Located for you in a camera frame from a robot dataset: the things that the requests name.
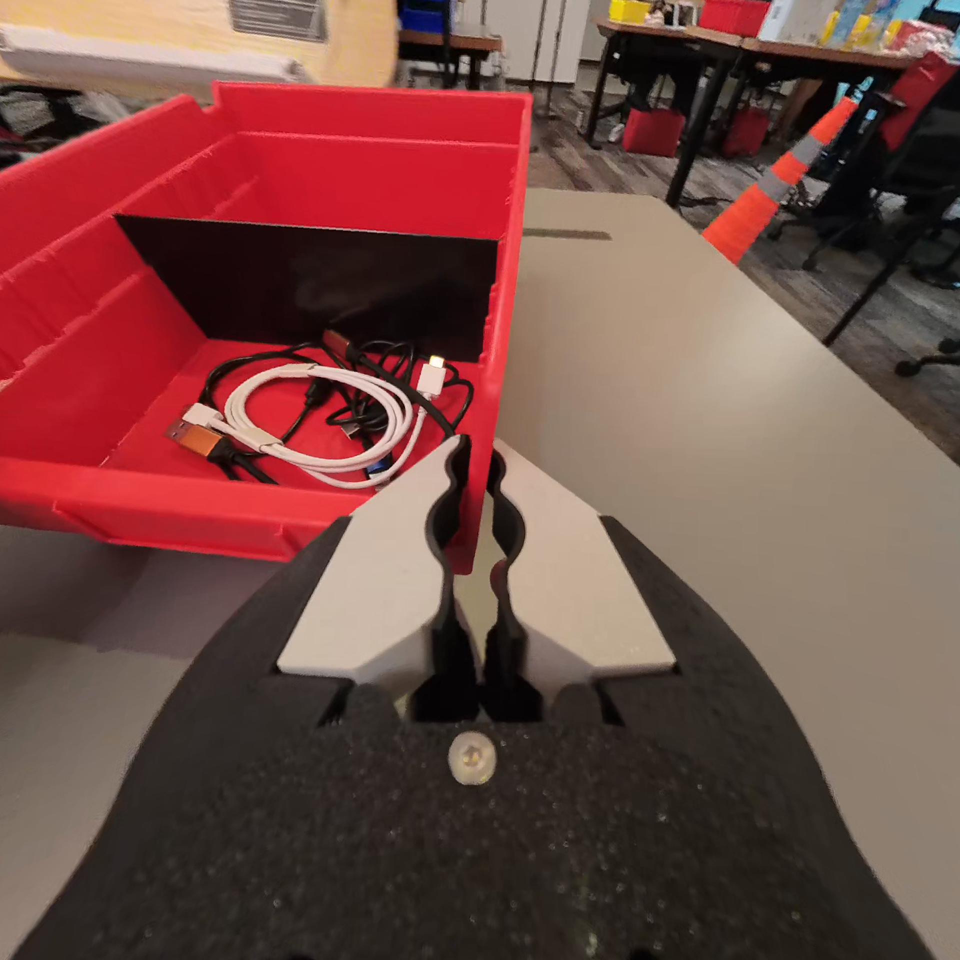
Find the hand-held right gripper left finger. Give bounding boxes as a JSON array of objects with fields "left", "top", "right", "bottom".
[{"left": 277, "top": 435, "right": 477, "bottom": 723}]

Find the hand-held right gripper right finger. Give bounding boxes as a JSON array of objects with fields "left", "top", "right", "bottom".
[{"left": 480, "top": 442, "right": 678, "bottom": 723}]

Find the black USB cable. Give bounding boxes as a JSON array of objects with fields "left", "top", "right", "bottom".
[{"left": 198, "top": 341, "right": 475, "bottom": 451}]

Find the white cable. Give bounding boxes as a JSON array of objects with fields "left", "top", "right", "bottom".
[{"left": 182, "top": 354, "right": 451, "bottom": 492}]

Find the red plastic bin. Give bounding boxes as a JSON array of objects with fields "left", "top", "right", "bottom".
[{"left": 0, "top": 81, "right": 534, "bottom": 577}]

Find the grey desk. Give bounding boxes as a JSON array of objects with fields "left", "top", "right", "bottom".
[{"left": 0, "top": 187, "right": 960, "bottom": 960}]

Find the black bin divider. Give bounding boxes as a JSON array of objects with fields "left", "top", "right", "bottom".
[{"left": 114, "top": 215, "right": 500, "bottom": 365}]

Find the orange traffic cone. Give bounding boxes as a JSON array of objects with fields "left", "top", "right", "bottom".
[{"left": 701, "top": 96, "right": 860, "bottom": 265}]

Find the black stanchion pole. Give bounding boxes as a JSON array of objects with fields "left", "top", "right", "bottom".
[{"left": 821, "top": 191, "right": 960, "bottom": 348}]

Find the red bag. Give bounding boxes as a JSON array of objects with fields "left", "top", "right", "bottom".
[
  {"left": 723, "top": 108, "right": 772, "bottom": 157},
  {"left": 622, "top": 108, "right": 687, "bottom": 157}
]

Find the black office chair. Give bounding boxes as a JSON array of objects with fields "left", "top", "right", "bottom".
[{"left": 772, "top": 52, "right": 960, "bottom": 290}]

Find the white cabinet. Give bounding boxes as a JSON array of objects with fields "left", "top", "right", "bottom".
[{"left": 480, "top": 0, "right": 594, "bottom": 84}]

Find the wooden background table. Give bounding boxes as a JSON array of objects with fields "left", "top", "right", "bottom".
[{"left": 585, "top": 18, "right": 927, "bottom": 207}]

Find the blue crate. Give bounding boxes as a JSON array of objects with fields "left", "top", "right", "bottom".
[{"left": 397, "top": 0, "right": 459, "bottom": 31}]

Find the wooden book stand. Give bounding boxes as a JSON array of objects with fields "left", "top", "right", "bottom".
[{"left": 0, "top": 0, "right": 400, "bottom": 87}]

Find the red storage crate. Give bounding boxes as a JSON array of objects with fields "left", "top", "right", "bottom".
[{"left": 701, "top": 0, "right": 772, "bottom": 35}]

